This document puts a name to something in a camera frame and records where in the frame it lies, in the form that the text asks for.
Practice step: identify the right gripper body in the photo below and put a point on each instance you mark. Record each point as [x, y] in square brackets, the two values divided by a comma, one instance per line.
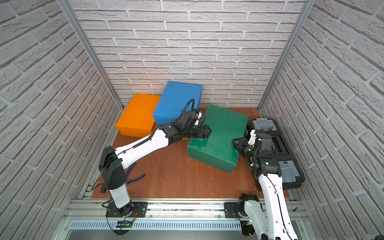
[244, 148]

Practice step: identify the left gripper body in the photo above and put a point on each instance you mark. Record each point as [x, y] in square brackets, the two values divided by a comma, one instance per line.
[199, 130]

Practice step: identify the green shoebox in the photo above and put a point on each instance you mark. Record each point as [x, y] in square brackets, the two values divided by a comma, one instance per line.
[217, 150]

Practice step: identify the blue shoebox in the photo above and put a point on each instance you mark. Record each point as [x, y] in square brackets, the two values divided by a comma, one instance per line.
[173, 100]

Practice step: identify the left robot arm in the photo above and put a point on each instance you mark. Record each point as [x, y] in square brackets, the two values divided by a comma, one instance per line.
[114, 161]

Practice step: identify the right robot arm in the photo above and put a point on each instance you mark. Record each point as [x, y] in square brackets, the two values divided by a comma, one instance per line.
[275, 223]

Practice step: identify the black plastic toolbox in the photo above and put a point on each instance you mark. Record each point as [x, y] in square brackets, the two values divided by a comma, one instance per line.
[292, 174]

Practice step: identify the left orange shoebox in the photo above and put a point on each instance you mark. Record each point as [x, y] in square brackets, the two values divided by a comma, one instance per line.
[137, 119]

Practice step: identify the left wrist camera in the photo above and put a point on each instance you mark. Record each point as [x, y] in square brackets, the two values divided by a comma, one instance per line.
[190, 116]

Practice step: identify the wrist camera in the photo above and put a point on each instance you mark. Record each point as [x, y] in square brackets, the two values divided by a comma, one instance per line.
[190, 116]
[261, 140]

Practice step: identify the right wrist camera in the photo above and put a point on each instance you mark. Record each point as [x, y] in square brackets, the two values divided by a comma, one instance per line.
[261, 140]

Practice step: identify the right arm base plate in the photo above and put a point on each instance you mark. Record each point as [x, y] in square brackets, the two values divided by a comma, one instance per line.
[232, 210]

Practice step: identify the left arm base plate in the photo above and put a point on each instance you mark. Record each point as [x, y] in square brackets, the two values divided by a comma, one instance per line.
[128, 211]

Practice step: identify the aluminium front rail frame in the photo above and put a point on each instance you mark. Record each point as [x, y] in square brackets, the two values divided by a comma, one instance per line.
[161, 215]

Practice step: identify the right corner aluminium post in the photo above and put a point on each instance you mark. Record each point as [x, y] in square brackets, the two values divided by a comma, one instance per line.
[287, 49]

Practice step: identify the corner aluminium post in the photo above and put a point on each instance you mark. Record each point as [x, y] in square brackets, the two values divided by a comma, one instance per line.
[287, 49]
[80, 32]

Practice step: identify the left corner aluminium post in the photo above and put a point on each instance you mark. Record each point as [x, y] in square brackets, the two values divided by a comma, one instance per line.
[80, 32]

